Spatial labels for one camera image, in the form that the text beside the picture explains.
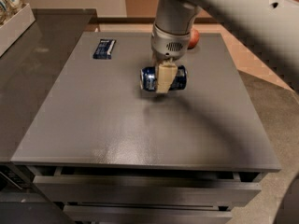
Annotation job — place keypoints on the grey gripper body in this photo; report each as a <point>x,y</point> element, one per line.
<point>169,46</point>

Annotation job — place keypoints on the blue pepsi can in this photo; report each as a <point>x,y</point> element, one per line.
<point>148,79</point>

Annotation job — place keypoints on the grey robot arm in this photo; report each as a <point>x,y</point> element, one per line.
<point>268,28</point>

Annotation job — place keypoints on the red apple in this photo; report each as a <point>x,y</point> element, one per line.
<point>194,38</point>

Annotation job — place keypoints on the dark blue snack packet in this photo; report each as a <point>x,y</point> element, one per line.
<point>104,49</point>

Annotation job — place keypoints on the grey drawer cabinet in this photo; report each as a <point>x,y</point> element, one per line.
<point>97,120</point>

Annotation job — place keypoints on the upper grey drawer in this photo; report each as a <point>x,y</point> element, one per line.
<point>147,190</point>

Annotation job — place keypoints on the grey drawer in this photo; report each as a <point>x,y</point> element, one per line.
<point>147,190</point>
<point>137,215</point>

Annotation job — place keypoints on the dark grey side counter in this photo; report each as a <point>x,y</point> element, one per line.
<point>30,67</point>

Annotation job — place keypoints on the white cardboard box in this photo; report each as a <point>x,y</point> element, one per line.
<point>15,27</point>

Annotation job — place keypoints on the snack bags in box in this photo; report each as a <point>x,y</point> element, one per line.
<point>8,8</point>

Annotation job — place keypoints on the lower grey drawer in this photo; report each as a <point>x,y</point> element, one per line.
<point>137,215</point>

